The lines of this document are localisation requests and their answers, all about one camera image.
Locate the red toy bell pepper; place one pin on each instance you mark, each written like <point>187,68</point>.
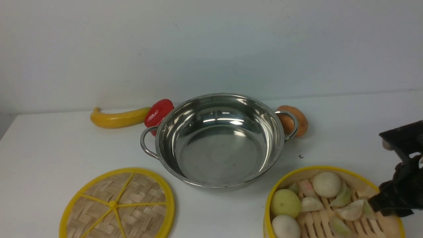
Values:
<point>158,112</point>

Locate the white toy bun top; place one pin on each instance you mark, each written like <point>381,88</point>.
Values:
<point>327,184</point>

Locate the woven bamboo steamer lid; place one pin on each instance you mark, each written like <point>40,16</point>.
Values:
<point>123,203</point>

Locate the white toy bun bottom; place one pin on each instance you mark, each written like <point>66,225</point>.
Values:
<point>285,226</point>

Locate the white toy dumpling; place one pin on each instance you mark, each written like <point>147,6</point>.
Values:
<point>352,211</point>
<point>311,204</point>

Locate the green toy dumpling top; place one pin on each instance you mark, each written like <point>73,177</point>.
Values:
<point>343,198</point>

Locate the small green toy dumpling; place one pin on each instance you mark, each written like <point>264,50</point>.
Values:
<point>294,187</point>

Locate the white toy dumpling right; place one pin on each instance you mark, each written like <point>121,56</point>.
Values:
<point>352,211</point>

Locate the pink toy dumpling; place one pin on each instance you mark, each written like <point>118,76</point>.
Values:
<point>306,188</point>

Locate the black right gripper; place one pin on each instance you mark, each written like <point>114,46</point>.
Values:
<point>403,195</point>

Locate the stainless steel pot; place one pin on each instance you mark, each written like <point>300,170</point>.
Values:
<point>218,141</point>

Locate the yellow toy banana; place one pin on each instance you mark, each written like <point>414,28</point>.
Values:
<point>118,120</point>

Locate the white toy bun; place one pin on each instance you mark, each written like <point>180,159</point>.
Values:
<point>285,226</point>
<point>327,184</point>

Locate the green toy dumpling bottom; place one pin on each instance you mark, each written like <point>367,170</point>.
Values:
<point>339,229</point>

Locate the yellow-green toy bun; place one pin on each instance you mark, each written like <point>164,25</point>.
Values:
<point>285,202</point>

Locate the white toy dumpling left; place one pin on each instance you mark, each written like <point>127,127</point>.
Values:
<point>311,204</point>

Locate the orange toy potato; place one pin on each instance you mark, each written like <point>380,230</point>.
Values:
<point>288,123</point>

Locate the bamboo steamer basket yellow rim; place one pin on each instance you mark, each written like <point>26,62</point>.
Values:
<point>316,224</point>

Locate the green toy dumpling right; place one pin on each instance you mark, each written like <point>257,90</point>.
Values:
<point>368,212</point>

